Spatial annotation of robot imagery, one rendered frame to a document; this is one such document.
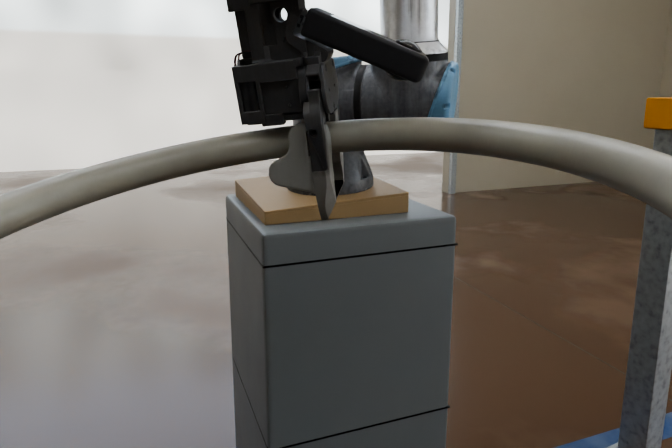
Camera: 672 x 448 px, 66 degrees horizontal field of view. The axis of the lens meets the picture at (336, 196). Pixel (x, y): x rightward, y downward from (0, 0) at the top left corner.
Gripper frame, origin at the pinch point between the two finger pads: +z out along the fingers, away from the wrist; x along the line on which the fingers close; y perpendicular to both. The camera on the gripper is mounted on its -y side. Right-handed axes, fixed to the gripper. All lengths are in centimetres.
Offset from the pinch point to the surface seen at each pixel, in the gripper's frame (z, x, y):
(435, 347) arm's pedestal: 51, -45, -8
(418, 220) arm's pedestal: 23, -47, -7
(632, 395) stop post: 95, -82, -62
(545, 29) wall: 29, -594, -146
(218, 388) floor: 110, -102, 74
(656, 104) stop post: 14, -95, -67
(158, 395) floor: 107, -95, 94
